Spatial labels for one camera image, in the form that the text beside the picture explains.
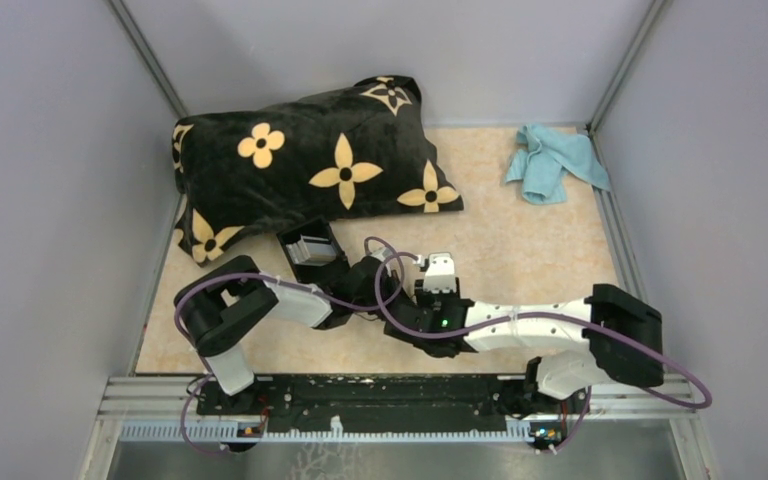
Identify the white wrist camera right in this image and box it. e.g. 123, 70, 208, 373
421, 252, 458, 294

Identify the stack of cards in holder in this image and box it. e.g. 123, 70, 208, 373
287, 238, 337, 266

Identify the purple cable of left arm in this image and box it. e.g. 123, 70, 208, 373
173, 236, 408, 457

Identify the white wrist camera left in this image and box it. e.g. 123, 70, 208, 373
368, 247, 394, 263

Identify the light blue towel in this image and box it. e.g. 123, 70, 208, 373
503, 124, 611, 205

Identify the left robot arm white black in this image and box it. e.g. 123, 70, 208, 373
173, 246, 394, 414

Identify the black card holder box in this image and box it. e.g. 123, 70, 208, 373
276, 216, 350, 284

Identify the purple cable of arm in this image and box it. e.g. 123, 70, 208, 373
373, 250, 714, 455
173, 236, 408, 457

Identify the black pillow with cream flowers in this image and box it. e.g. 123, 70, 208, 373
171, 75, 464, 266

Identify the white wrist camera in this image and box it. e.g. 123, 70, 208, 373
368, 247, 394, 263
421, 252, 458, 294

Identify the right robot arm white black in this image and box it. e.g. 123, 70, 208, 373
375, 284, 664, 412

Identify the aluminium frame rail front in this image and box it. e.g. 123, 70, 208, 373
98, 374, 695, 444

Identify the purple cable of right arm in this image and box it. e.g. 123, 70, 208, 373
373, 250, 714, 455

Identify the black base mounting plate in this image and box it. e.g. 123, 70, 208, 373
186, 374, 586, 434

